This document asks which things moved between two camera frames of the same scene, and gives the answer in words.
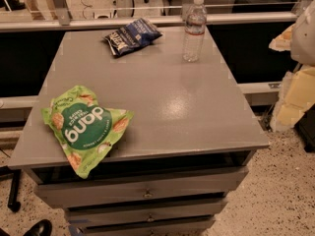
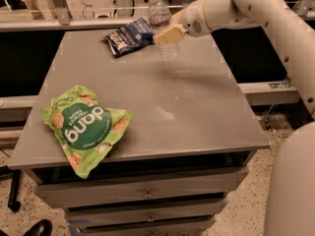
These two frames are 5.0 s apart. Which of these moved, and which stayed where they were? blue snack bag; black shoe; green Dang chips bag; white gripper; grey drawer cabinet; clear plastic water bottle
Moved: white gripper; clear plastic water bottle
Stayed: black shoe; green Dang chips bag; grey drawer cabinet; blue snack bag
